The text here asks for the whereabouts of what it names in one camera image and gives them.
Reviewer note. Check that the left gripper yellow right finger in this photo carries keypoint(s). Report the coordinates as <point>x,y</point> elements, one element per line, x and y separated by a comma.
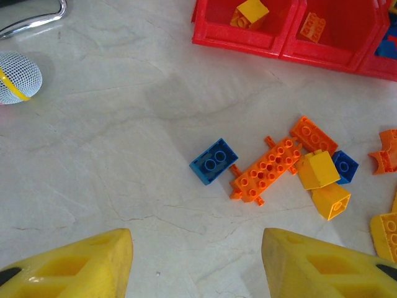
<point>325,270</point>

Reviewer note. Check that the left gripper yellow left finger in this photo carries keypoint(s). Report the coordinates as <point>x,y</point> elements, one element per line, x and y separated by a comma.
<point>77,270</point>

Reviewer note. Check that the yellow lego brick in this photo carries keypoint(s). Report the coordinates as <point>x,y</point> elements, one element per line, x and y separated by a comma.
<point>318,170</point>
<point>251,12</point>
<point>330,201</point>

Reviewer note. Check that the yellow studded lego plate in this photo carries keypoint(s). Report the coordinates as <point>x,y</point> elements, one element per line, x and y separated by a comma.
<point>386,236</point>

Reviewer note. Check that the blue lego brick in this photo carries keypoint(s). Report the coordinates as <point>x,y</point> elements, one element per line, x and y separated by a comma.
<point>389,46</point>
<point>345,166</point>
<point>214,163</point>

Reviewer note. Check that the long orange lego plate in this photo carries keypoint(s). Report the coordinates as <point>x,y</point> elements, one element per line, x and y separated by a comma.
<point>263,174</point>

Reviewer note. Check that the orange curved lego piece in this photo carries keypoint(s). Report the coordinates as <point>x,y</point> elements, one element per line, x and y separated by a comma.
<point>386,155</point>

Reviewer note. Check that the orange lego brick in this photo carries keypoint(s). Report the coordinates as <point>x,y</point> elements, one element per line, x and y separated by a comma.
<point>313,28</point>
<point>313,135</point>

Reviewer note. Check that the pink toy microphone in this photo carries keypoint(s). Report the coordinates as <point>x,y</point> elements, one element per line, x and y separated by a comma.
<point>18,77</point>

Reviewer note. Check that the red plastic bin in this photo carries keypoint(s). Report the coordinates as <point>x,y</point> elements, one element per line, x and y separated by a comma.
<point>341,31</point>
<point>381,66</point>
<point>217,34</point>

